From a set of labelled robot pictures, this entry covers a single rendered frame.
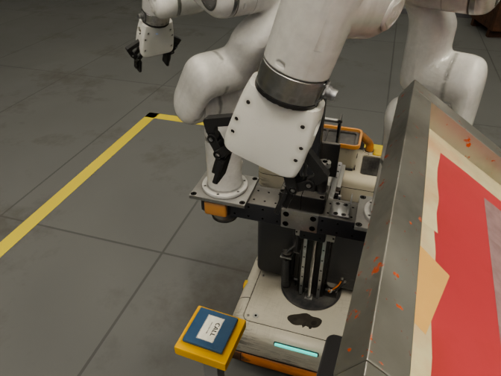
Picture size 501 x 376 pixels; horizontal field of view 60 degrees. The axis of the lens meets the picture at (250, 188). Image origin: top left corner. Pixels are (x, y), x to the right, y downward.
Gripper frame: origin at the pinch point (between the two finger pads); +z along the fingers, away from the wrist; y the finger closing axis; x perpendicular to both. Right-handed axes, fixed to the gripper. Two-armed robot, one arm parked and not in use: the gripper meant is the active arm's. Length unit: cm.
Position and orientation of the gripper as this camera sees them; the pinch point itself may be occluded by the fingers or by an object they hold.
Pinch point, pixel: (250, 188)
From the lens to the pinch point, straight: 57.7
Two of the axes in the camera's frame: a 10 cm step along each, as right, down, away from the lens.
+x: -3.5, 5.4, -7.6
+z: -2.7, 7.2, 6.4
